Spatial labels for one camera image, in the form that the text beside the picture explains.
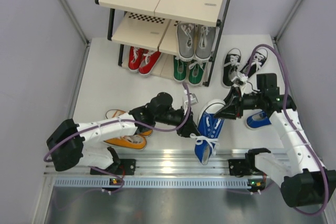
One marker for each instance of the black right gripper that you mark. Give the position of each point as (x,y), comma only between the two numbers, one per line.
(233,105)

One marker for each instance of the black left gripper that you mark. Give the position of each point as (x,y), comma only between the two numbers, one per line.
(188,128)

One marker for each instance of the blue sneaker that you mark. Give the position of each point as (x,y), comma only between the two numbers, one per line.
(209,129)
(257,120)

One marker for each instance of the black sneaker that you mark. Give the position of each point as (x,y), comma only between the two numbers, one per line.
(255,62)
(230,64)

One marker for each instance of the green sneaker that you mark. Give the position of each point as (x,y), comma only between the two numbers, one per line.
(197,70)
(179,69)

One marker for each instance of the grey sneaker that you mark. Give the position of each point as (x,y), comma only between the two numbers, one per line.
(185,38)
(205,39)

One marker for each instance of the red sneaker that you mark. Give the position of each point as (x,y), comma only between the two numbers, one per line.
(135,58)
(149,60)

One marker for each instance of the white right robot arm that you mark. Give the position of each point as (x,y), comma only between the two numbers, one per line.
(306,181)

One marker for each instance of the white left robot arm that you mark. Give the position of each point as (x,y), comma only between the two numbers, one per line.
(73,144)

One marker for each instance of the beige three-tier shoe shelf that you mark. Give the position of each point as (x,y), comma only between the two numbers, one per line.
(152,25)

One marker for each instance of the orange sneaker lower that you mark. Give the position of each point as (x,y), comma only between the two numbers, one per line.
(135,142)

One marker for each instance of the orange sneaker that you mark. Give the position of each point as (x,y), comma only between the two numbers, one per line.
(135,142)
(117,112)

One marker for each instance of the orange sneaker upper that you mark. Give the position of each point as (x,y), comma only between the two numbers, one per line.
(117,112)

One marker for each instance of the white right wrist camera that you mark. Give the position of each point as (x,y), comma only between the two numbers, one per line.
(238,79)

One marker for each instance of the aluminium mounting rail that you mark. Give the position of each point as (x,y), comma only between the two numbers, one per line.
(166,170)

